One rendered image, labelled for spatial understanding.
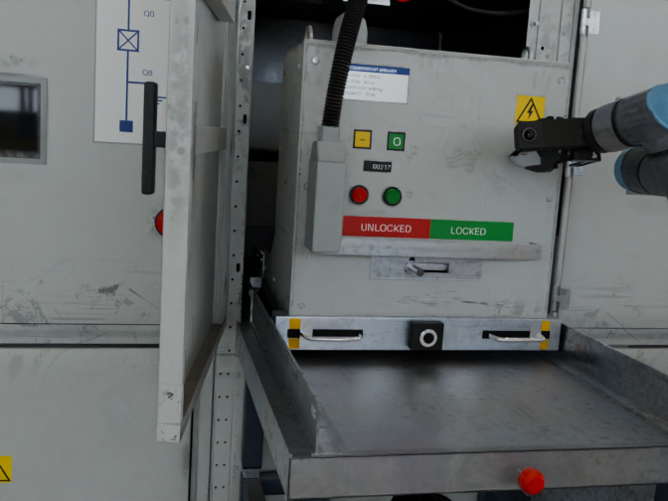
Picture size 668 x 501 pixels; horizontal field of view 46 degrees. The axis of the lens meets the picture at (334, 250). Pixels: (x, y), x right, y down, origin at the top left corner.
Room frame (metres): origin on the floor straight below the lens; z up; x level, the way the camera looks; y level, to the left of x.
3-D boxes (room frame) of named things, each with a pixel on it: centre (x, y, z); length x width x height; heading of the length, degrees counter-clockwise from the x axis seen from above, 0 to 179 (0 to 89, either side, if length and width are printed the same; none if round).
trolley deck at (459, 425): (1.31, -0.19, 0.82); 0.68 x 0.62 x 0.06; 13
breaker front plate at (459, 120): (1.38, -0.17, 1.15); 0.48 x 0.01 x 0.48; 103
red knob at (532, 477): (0.95, -0.27, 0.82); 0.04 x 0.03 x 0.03; 13
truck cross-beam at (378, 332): (1.39, -0.17, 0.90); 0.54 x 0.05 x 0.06; 103
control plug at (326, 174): (1.26, 0.02, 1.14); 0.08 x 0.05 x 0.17; 13
